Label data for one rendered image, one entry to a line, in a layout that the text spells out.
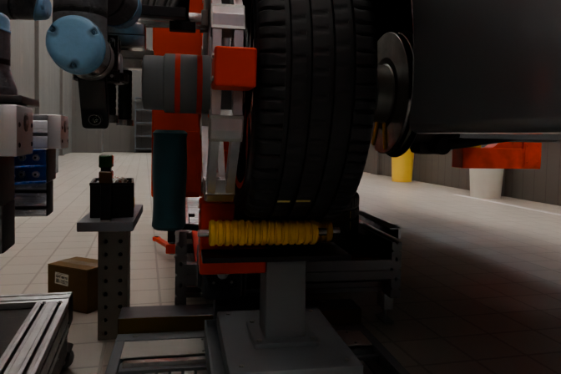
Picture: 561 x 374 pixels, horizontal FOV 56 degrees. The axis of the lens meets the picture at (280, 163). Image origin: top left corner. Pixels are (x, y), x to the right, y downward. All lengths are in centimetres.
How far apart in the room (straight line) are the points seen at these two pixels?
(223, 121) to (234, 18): 20
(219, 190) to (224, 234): 10
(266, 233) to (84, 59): 58
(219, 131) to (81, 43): 35
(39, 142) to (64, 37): 76
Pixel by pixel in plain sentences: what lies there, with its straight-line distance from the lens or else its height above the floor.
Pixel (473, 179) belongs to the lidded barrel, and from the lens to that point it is 724.
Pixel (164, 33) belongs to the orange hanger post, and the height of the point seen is 105.
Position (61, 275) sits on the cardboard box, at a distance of 238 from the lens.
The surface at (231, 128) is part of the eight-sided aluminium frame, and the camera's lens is 102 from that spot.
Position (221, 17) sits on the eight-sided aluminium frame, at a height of 95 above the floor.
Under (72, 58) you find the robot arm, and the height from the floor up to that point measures 83.
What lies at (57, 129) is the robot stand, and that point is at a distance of 151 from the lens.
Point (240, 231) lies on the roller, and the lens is 117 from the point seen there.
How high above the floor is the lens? 73
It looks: 3 degrees down
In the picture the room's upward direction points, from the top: 1 degrees clockwise
